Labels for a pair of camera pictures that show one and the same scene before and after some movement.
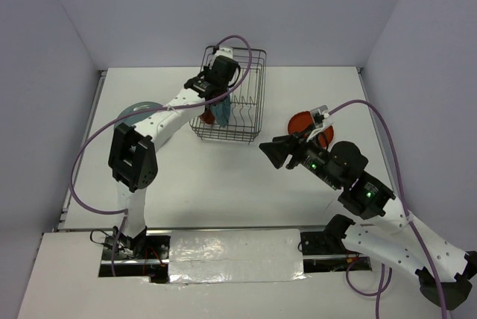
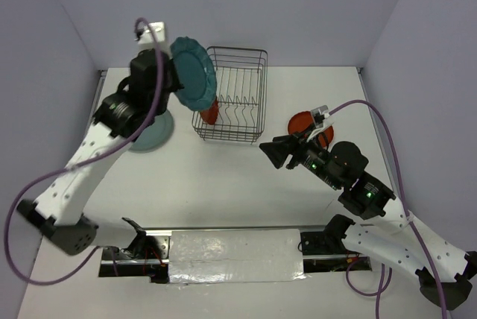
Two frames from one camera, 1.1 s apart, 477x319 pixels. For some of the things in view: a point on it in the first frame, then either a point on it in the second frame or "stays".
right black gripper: [276, 150] stays
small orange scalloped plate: [302, 121] stays
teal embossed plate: [221, 110] to [197, 73]
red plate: [207, 117] stays
